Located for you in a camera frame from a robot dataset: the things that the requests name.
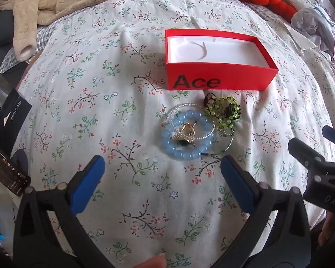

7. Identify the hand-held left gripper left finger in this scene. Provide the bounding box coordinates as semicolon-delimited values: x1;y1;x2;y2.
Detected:
13;155;115;268

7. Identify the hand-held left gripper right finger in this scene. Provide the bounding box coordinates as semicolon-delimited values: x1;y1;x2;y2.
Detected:
212;155;313;268

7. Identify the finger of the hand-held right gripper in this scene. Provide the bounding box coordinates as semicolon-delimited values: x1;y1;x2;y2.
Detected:
288;137;335;175
322;125;335;149

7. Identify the thin dark bead bracelet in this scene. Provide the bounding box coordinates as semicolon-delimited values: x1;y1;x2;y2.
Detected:
201;126;236;157

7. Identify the clear bead bracelet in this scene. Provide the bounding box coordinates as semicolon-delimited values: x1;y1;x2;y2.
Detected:
166;103;215;141

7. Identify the green bead bracelet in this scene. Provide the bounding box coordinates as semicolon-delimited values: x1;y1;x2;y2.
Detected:
205;95;242;130

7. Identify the black beaded flower ring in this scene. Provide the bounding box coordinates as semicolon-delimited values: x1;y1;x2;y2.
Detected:
202;93;236;119

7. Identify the gold ring with green stone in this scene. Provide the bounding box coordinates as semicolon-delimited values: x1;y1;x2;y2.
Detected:
172;123;197;147

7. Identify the blue bead bracelet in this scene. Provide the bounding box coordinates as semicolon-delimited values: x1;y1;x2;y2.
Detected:
160;111;213;159

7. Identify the red cardboard box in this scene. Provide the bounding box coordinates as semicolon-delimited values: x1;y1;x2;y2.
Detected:
165;29;280;91

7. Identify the person's right hand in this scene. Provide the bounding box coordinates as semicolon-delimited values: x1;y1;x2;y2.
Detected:
318;212;335;246

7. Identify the person's left hand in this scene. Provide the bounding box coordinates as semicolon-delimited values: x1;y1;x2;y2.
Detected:
141;253;167;268

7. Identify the floral bed sheet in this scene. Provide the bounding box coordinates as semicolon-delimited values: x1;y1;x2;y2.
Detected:
11;0;335;268

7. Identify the black cardboard box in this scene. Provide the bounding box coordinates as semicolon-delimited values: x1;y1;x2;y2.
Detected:
0;88;32;151

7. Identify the crumpled grey cloth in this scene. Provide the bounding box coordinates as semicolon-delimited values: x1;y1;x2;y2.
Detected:
290;6;335;62

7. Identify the dark cloth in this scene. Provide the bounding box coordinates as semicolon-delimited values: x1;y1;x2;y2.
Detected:
0;6;20;62

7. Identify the beige quilted blanket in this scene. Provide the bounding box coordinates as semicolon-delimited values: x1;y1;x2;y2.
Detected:
0;0;132;62

